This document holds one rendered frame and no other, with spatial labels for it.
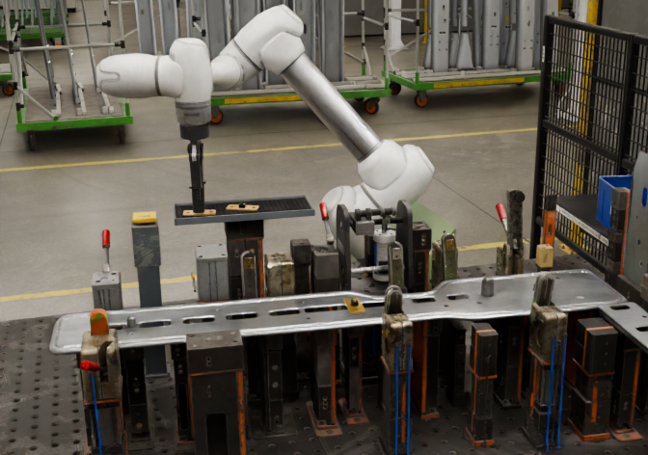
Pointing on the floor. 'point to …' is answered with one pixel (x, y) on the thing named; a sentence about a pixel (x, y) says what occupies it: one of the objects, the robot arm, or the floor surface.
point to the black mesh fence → (585, 121)
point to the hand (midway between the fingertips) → (198, 198)
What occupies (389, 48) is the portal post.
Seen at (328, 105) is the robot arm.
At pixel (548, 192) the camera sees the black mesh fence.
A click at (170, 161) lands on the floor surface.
